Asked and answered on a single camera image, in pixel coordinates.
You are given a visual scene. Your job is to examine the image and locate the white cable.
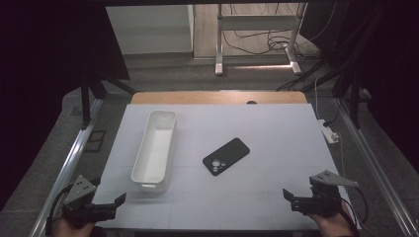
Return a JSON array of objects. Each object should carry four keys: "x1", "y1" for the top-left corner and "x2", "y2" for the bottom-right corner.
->
[{"x1": 313, "y1": 76, "x2": 323, "y2": 121}]

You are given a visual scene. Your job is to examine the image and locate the aluminium rail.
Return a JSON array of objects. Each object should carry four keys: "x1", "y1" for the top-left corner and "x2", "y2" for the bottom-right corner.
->
[
  {"x1": 29, "y1": 98, "x2": 105, "y2": 237},
  {"x1": 333, "y1": 96, "x2": 419, "y2": 237}
]

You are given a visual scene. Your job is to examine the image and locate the tangled black floor cables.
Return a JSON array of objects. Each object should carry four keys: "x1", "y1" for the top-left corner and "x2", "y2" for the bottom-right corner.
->
[{"x1": 222, "y1": 3, "x2": 319, "y2": 57}]

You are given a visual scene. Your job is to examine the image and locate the dark floor plate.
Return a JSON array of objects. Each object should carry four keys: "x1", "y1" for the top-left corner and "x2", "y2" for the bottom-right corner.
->
[{"x1": 83, "y1": 129, "x2": 108, "y2": 154}]

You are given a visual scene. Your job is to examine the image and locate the person's left hand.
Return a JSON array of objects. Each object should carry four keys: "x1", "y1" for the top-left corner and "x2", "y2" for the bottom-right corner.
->
[{"x1": 52, "y1": 216, "x2": 97, "y2": 237}]

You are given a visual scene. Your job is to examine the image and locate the person's right hand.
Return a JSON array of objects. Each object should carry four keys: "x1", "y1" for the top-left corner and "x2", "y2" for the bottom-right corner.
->
[{"x1": 309, "y1": 200, "x2": 358, "y2": 237}]

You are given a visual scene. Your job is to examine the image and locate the white cabinet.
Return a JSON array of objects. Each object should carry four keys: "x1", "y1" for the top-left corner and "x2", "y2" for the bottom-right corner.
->
[{"x1": 106, "y1": 4, "x2": 195, "y2": 55}]

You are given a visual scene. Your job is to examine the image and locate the black curtain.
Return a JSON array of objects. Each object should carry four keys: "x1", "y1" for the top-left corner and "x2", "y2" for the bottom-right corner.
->
[
  {"x1": 300, "y1": 0, "x2": 419, "y2": 166},
  {"x1": 0, "y1": 0, "x2": 130, "y2": 211}
]

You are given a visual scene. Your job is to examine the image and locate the white metal desk frame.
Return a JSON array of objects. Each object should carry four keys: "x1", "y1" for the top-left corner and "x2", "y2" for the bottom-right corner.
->
[{"x1": 214, "y1": 2, "x2": 303, "y2": 77}]

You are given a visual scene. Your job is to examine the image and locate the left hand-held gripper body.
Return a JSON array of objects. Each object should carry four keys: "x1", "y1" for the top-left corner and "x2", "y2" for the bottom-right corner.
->
[{"x1": 61, "y1": 175, "x2": 100, "y2": 229}]

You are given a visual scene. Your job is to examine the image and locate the black plug with cable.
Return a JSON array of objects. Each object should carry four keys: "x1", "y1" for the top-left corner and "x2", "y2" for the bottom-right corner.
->
[{"x1": 323, "y1": 104, "x2": 342, "y2": 128}]

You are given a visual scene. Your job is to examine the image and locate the black metal stand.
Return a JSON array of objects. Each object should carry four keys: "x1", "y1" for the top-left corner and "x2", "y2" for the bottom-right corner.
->
[
  {"x1": 331, "y1": 70, "x2": 364, "y2": 130},
  {"x1": 79, "y1": 70, "x2": 136, "y2": 130}
]

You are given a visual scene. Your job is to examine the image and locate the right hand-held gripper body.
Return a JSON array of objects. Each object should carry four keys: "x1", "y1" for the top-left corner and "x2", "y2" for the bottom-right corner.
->
[{"x1": 309, "y1": 170, "x2": 360, "y2": 218}]

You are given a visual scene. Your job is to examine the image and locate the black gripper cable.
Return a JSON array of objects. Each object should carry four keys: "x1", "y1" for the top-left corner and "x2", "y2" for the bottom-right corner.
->
[
  {"x1": 44, "y1": 185, "x2": 73, "y2": 237},
  {"x1": 342, "y1": 187, "x2": 371, "y2": 232}
]

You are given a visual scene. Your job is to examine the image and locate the white plastic bin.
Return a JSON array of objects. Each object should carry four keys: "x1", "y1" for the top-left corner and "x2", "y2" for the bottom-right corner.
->
[{"x1": 130, "y1": 110, "x2": 178, "y2": 194}]

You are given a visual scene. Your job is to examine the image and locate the white power strip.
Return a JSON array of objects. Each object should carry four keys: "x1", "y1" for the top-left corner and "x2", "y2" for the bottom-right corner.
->
[{"x1": 316, "y1": 118, "x2": 341, "y2": 145}]

